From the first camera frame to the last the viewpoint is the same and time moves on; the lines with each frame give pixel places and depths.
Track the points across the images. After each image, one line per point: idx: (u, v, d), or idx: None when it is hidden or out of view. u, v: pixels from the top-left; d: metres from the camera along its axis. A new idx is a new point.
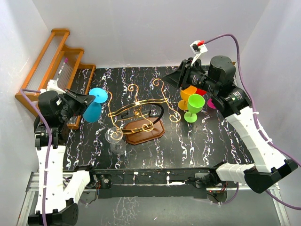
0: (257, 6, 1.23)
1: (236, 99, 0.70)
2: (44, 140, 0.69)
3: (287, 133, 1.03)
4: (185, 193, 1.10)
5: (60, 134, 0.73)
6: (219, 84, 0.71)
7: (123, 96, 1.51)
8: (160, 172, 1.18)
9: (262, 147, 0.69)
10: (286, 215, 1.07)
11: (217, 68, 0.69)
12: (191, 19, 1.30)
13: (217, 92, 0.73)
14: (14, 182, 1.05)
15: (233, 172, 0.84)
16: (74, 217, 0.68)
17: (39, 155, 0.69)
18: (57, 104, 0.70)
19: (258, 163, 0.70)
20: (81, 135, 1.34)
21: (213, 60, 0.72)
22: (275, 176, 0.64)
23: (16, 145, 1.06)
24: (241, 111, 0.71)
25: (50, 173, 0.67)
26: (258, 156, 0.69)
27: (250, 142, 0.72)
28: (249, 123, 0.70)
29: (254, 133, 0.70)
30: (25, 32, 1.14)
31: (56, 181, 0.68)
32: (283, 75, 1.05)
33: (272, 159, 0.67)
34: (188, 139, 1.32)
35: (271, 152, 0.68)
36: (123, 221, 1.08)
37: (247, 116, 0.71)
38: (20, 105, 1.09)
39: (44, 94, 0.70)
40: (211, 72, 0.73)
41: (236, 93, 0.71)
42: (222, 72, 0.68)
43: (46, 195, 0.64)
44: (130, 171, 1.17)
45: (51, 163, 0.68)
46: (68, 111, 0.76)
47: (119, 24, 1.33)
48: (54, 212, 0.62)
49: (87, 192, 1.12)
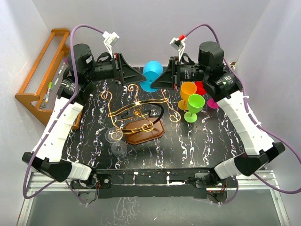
0: (258, 5, 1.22)
1: (227, 83, 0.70)
2: (66, 92, 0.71)
3: (287, 133, 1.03)
4: (185, 193, 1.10)
5: (81, 94, 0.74)
6: (209, 68, 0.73)
7: (123, 96, 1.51)
8: (160, 172, 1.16)
9: (252, 130, 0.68)
10: (286, 215, 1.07)
11: (205, 52, 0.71)
12: (190, 19, 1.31)
13: (208, 76, 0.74)
14: (13, 182, 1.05)
15: (228, 164, 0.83)
16: (63, 175, 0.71)
17: (57, 103, 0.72)
18: (86, 62, 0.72)
19: (245, 145, 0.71)
20: (81, 135, 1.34)
21: (201, 45, 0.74)
22: (264, 158, 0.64)
23: (16, 145, 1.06)
24: (232, 95, 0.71)
25: (58, 124, 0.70)
26: (247, 139, 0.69)
27: (240, 127, 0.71)
28: (240, 107, 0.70)
29: (245, 118, 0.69)
30: (24, 32, 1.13)
31: (60, 133, 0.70)
32: (283, 75, 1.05)
33: (260, 142, 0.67)
34: (188, 139, 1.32)
35: (260, 135, 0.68)
36: (123, 221, 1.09)
37: (237, 100, 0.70)
38: (20, 105, 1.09)
39: (79, 47, 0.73)
40: (201, 58, 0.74)
41: (227, 77, 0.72)
42: (210, 56, 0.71)
43: (45, 141, 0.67)
44: (130, 171, 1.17)
45: (62, 115, 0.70)
46: (98, 75, 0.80)
47: (119, 24, 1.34)
48: (45, 161, 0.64)
49: (87, 192, 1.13)
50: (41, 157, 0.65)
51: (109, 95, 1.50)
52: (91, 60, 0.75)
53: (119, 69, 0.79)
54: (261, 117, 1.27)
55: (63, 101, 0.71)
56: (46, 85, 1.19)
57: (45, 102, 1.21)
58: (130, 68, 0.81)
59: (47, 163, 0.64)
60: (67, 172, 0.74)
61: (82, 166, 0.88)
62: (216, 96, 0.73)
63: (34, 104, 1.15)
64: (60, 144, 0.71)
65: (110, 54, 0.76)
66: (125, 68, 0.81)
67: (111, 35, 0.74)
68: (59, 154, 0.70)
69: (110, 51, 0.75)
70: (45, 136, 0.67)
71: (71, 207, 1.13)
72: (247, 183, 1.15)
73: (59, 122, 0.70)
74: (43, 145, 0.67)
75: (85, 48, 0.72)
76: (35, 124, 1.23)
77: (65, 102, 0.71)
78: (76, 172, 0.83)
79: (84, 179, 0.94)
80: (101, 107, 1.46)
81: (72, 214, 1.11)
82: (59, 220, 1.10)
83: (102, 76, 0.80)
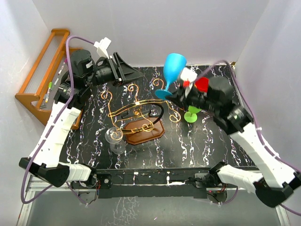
0: (258, 5, 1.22)
1: (238, 117, 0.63)
2: (62, 96, 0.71)
3: (287, 133, 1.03)
4: (184, 193, 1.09)
5: (79, 98, 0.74)
6: (220, 104, 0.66)
7: (123, 96, 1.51)
8: (160, 172, 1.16)
9: (271, 162, 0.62)
10: (287, 216, 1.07)
11: (216, 90, 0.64)
12: (190, 19, 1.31)
13: (218, 111, 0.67)
14: (14, 182, 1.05)
15: (240, 179, 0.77)
16: (60, 180, 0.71)
17: (54, 108, 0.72)
18: (86, 67, 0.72)
19: (265, 176, 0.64)
20: (81, 135, 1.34)
21: (211, 82, 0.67)
22: (289, 191, 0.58)
23: (16, 145, 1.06)
24: (245, 128, 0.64)
25: (55, 129, 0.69)
26: (267, 172, 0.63)
27: (257, 159, 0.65)
28: (254, 140, 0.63)
29: (261, 150, 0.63)
30: (24, 32, 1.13)
31: (57, 139, 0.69)
32: (283, 75, 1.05)
33: (282, 174, 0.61)
34: (188, 139, 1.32)
35: (280, 166, 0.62)
36: (123, 221, 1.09)
37: (251, 133, 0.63)
38: (20, 105, 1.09)
39: (79, 52, 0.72)
40: (211, 93, 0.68)
41: (237, 111, 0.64)
42: (221, 94, 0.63)
43: (42, 147, 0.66)
44: (130, 172, 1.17)
45: (59, 120, 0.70)
46: (98, 78, 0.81)
47: (119, 24, 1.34)
48: (42, 167, 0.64)
49: (87, 192, 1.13)
50: (37, 163, 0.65)
51: (109, 95, 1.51)
52: (91, 65, 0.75)
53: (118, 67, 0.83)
54: (262, 118, 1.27)
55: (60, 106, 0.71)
56: (46, 85, 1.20)
57: (46, 102, 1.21)
58: (126, 67, 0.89)
59: (44, 169, 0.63)
60: (65, 177, 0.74)
61: (82, 168, 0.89)
62: (229, 130, 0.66)
63: (34, 104, 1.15)
64: (58, 149, 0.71)
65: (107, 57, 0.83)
66: (122, 67, 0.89)
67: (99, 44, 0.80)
68: (56, 159, 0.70)
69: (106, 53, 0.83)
70: (42, 141, 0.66)
71: (71, 207, 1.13)
72: None
73: (56, 127, 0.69)
74: (40, 150, 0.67)
75: (87, 53, 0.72)
76: (35, 124, 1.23)
77: (61, 107, 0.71)
78: (75, 173, 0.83)
79: (83, 180, 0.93)
80: (101, 107, 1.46)
81: (72, 214, 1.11)
82: (60, 220, 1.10)
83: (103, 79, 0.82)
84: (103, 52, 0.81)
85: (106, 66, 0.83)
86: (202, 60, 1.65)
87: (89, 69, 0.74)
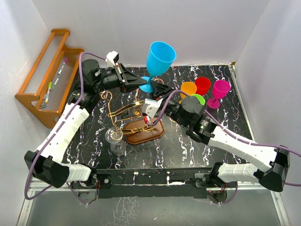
0: (257, 5, 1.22)
1: (206, 127, 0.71)
2: (75, 100, 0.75)
3: (287, 133, 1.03)
4: (185, 192, 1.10)
5: (90, 103, 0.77)
6: (194, 122, 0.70)
7: (123, 96, 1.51)
8: (160, 171, 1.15)
9: (251, 150, 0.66)
10: (286, 215, 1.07)
11: (190, 112, 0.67)
12: (190, 19, 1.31)
13: (191, 127, 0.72)
14: (14, 182, 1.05)
15: (240, 174, 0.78)
16: (60, 180, 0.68)
17: (67, 107, 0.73)
18: (95, 75, 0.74)
19: (256, 165, 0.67)
20: (81, 135, 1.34)
21: (184, 104, 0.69)
22: (278, 169, 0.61)
23: (16, 145, 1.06)
24: (214, 132, 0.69)
25: (65, 126, 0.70)
26: (253, 160, 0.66)
27: (239, 153, 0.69)
28: (227, 138, 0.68)
29: (237, 145, 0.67)
30: (24, 32, 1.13)
31: (66, 136, 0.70)
32: (283, 75, 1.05)
33: (265, 156, 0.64)
34: (188, 139, 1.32)
35: (260, 150, 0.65)
36: (123, 221, 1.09)
37: (221, 133, 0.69)
38: (20, 105, 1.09)
39: (88, 62, 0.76)
40: (183, 113, 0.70)
41: (205, 122, 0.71)
42: (195, 115, 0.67)
43: (51, 141, 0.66)
44: (130, 171, 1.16)
45: (70, 118, 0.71)
46: (105, 84, 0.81)
47: (119, 25, 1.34)
48: (48, 159, 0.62)
49: (87, 192, 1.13)
50: (44, 156, 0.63)
51: (109, 96, 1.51)
52: (99, 74, 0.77)
53: (122, 72, 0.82)
54: (262, 117, 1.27)
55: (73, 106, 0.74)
56: (46, 85, 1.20)
57: (46, 102, 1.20)
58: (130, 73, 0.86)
59: (51, 161, 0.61)
60: (65, 178, 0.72)
61: (81, 169, 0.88)
62: (202, 141, 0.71)
63: (34, 104, 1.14)
64: (64, 146, 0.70)
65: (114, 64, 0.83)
66: (126, 75, 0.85)
67: (108, 56, 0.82)
68: (61, 155, 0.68)
69: (112, 62, 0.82)
70: (52, 135, 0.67)
71: (71, 206, 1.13)
72: (247, 183, 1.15)
73: (66, 124, 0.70)
74: (48, 144, 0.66)
75: (95, 62, 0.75)
76: (35, 124, 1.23)
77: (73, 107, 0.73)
78: (75, 174, 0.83)
79: None
80: (101, 107, 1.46)
81: (72, 214, 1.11)
82: (60, 220, 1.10)
83: (110, 86, 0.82)
84: (110, 62, 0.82)
85: (113, 72, 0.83)
86: (202, 61, 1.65)
87: (98, 77, 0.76)
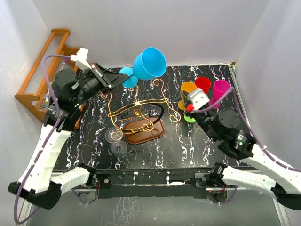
0: (258, 5, 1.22)
1: (243, 143, 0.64)
2: (51, 119, 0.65)
3: (287, 133, 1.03)
4: (185, 193, 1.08)
5: (68, 120, 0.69)
6: (229, 137, 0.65)
7: (123, 96, 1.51)
8: (160, 172, 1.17)
9: (286, 174, 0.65)
10: (286, 215, 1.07)
11: (228, 127, 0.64)
12: (190, 19, 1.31)
13: (226, 142, 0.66)
14: (14, 182, 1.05)
15: (252, 184, 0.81)
16: (52, 202, 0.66)
17: (43, 131, 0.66)
18: (72, 88, 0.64)
19: (284, 187, 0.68)
20: (81, 135, 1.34)
21: (221, 117, 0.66)
22: None
23: (16, 144, 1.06)
24: (253, 151, 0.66)
25: (44, 153, 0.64)
26: (285, 183, 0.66)
27: (272, 175, 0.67)
28: (265, 159, 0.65)
29: (274, 168, 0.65)
30: (24, 32, 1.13)
31: (47, 163, 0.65)
32: (283, 75, 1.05)
33: (299, 182, 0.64)
34: (188, 139, 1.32)
35: (295, 175, 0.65)
36: (123, 221, 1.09)
37: (260, 153, 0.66)
38: (20, 105, 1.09)
39: (63, 74, 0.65)
40: (219, 128, 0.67)
41: (241, 136, 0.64)
42: (233, 130, 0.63)
43: (31, 173, 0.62)
44: (130, 171, 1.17)
45: (48, 144, 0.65)
46: (88, 92, 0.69)
47: (119, 25, 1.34)
48: (31, 192, 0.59)
49: (87, 192, 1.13)
50: (27, 189, 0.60)
51: (109, 95, 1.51)
52: (78, 85, 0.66)
53: (102, 75, 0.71)
54: (262, 117, 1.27)
55: (50, 128, 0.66)
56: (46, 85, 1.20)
57: (46, 102, 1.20)
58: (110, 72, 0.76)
59: (33, 195, 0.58)
60: (57, 198, 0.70)
61: (78, 175, 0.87)
62: (238, 157, 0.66)
63: (34, 104, 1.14)
64: (49, 172, 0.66)
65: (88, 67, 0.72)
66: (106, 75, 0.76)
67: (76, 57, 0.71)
68: (47, 181, 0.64)
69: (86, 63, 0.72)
70: (31, 167, 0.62)
71: (71, 207, 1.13)
72: None
73: (45, 151, 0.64)
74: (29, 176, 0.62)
75: (72, 73, 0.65)
76: (34, 124, 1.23)
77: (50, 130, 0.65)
78: (72, 183, 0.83)
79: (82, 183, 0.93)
80: (101, 107, 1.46)
81: (72, 214, 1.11)
82: (60, 220, 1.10)
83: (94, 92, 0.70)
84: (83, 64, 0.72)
85: (91, 76, 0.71)
86: (202, 61, 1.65)
87: (76, 89, 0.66)
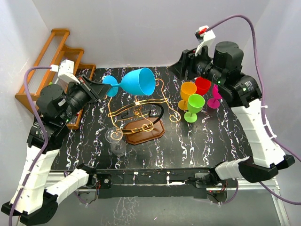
0: (258, 5, 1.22)
1: (247, 90, 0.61)
2: (36, 139, 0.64)
3: (287, 133, 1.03)
4: (185, 193, 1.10)
5: (54, 139, 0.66)
6: (225, 71, 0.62)
7: (123, 96, 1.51)
8: (160, 172, 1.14)
9: (265, 143, 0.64)
10: (286, 215, 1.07)
11: (222, 53, 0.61)
12: (190, 19, 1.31)
13: (224, 80, 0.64)
14: (15, 182, 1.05)
15: (230, 167, 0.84)
16: (49, 215, 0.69)
17: (29, 152, 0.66)
18: (59, 105, 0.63)
19: (254, 155, 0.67)
20: (81, 135, 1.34)
21: (218, 46, 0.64)
22: (274, 172, 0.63)
23: (16, 144, 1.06)
24: (250, 103, 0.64)
25: (32, 175, 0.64)
26: (258, 149, 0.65)
27: (252, 136, 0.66)
28: (257, 117, 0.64)
29: (260, 129, 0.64)
30: (24, 32, 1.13)
31: (37, 184, 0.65)
32: (283, 76, 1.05)
33: (272, 155, 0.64)
34: (188, 139, 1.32)
35: (273, 148, 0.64)
36: (123, 221, 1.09)
37: (256, 108, 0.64)
38: (20, 105, 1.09)
39: (49, 89, 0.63)
40: (217, 59, 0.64)
41: (247, 83, 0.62)
42: (228, 58, 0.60)
43: (21, 195, 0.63)
44: (130, 171, 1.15)
45: (35, 166, 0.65)
46: (76, 105, 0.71)
47: (119, 24, 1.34)
48: (23, 214, 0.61)
49: (87, 192, 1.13)
50: (19, 210, 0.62)
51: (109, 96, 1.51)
52: (65, 101, 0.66)
53: (91, 89, 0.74)
54: None
55: (36, 149, 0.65)
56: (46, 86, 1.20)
57: None
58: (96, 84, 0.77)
59: (25, 217, 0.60)
60: (53, 210, 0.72)
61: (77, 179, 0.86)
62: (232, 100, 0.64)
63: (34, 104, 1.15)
64: (40, 190, 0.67)
65: (75, 81, 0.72)
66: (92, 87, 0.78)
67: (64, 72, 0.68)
68: (40, 200, 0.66)
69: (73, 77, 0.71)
70: (20, 190, 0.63)
71: (70, 207, 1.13)
72: (247, 183, 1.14)
73: (32, 173, 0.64)
74: (20, 197, 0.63)
75: (58, 89, 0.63)
76: None
77: (36, 151, 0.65)
78: (70, 189, 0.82)
79: (81, 184, 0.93)
80: (101, 107, 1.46)
81: (72, 215, 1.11)
82: (59, 220, 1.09)
83: (82, 104, 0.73)
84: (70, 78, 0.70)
85: (78, 90, 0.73)
86: None
87: (63, 106, 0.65)
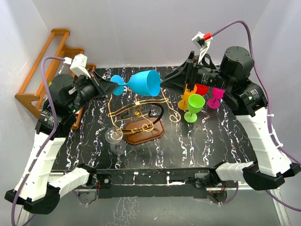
0: (258, 5, 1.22)
1: (253, 98, 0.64)
2: (44, 126, 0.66)
3: (287, 133, 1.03)
4: (185, 193, 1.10)
5: (61, 128, 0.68)
6: (233, 80, 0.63)
7: (123, 96, 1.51)
8: (160, 171, 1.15)
9: (272, 152, 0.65)
10: (286, 215, 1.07)
11: (233, 61, 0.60)
12: (190, 19, 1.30)
13: (231, 88, 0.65)
14: (15, 182, 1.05)
15: (233, 170, 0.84)
16: (51, 206, 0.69)
17: (36, 138, 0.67)
18: (69, 93, 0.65)
19: (260, 163, 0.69)
20: (81, 135, 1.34)
21: (228, 52, 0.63)
22: (281, 181, 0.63)
23: (15, 144, 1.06)
24: (256, 112, 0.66)
25: (38, 162, 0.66)
26: (265, 158, 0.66)
27: (258, 145, 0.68)
28: (262, 125, 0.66)
29: (266, 138, 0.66)
30: (24, 32, 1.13)
31: (43, 171, 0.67)
32: (283, 76, 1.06)
33: (279, 164, 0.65)
34: (188, 139, 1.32)
35: (279, 157, 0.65)
36: (123, 221, 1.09)
37: (262, 117, 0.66)
38: (20, 105, 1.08)
39: (62, 78, 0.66)
40: (225, 66, 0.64)
41: (253, 91, 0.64)
42: (238, 66, 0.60)
43: (27, 181, 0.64)
44: (130, 171, 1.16)
45: (42, 153, 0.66)
46: (84, 98, 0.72)
47: (119, 24, 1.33)
48: (27, 201, 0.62)
49: (87, 192, 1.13)
50: (23, 197, 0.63)
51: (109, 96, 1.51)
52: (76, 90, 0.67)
53: (100, 84, 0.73)
54: None
55: (43, 136, 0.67)
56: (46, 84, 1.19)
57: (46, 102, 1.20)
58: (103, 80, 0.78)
59: (29, 203, 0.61)
60: (55, 203, 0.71)
61: (77, 178, 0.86)
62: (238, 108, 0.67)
63: (34, 104, 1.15)
64: (45, 178, 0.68)
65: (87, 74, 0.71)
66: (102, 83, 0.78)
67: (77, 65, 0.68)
68: (43, 188, 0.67)
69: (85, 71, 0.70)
70: (26, 175, 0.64)
71: (70, 206, 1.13)
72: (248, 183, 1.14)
73: (39, 160, 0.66)
74: (25, 184, 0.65)
75: (69, 78, 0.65)
76: (34, 124, 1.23)
77: (43, 138, 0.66)
78: (71, 185, 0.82)
79: (81, 184, 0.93)
80: (101, 107, 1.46)
81: (71, 214, 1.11)
82: (59, 220, 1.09)
83: (90, 98, 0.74)
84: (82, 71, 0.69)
85: (88, 83, 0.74)
86: None
87: (72, 94, 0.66)
